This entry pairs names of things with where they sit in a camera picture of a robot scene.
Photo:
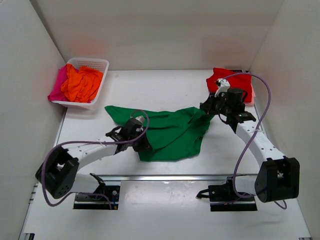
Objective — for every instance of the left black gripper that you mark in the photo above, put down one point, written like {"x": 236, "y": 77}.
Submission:
{"x": 145, "y": 144}

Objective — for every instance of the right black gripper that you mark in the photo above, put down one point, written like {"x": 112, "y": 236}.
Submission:
{"x": 208, "y": 106}

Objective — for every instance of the green t shirt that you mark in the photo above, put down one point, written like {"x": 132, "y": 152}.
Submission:
{"x": 175, "y": 135}

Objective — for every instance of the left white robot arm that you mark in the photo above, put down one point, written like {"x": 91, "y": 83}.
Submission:
{"x": 59, "y": 174}

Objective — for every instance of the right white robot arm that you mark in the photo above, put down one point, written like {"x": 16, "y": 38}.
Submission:
{"x": 278, "y": 178}

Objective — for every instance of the red folded t shirt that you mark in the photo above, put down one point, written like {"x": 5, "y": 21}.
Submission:
{"x": 241, "y": 81}

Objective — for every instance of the pink folded t shirt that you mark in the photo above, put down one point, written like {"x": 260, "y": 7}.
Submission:
{"x": 250, "y": 99}

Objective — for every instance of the orange t shirt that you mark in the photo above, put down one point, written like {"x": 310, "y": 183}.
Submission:
{"x": 81, "y": 86}

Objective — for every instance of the white plastic basket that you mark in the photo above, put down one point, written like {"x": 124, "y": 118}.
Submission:
{"x": 101, "y": 65}

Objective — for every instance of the magenta t shirt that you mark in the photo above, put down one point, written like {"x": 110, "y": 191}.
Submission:
{"x": 56, "y": 93}

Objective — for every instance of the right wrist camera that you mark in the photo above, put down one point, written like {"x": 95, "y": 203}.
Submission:
{"x": 222, "y": 86}

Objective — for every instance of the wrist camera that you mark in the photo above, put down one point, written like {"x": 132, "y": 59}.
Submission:
{"x": 222, "y": 86}
{"x": 139, "y": 120}

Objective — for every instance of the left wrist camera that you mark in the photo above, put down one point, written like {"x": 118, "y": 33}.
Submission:
{"x": 139, "y": 120}

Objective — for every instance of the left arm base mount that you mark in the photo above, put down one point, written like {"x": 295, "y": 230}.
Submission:
{"x": 94, "y": 193}

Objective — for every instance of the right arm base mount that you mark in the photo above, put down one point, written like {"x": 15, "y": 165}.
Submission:
{"x": 222, "y": 198}

